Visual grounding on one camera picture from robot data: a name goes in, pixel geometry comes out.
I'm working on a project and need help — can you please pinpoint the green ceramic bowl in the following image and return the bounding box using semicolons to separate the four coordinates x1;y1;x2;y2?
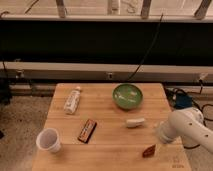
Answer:
112;83;143;110

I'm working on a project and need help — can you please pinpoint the black floor cable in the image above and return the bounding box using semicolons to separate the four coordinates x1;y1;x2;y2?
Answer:
165;87;213;150

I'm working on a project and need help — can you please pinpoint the white plastic cup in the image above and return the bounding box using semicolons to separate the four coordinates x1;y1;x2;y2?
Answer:
36;128;61;153

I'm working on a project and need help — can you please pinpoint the blue power box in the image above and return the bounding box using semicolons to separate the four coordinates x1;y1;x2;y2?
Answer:
174;94;192;109

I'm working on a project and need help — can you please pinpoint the wooden table top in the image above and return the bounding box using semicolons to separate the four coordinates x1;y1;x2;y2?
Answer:
32;83;191;171

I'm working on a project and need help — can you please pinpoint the black hanging cable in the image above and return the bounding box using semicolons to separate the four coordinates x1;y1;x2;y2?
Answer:
125;12;165;83

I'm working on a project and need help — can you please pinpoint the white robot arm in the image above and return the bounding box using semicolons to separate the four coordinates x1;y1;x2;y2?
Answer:
155;107;213;154

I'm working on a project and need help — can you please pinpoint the white oblong block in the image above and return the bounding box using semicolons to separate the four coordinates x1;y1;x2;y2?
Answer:
126;118;145;128

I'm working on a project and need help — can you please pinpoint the orange black candy bar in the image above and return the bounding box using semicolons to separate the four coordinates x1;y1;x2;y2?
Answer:
78;119;97;143

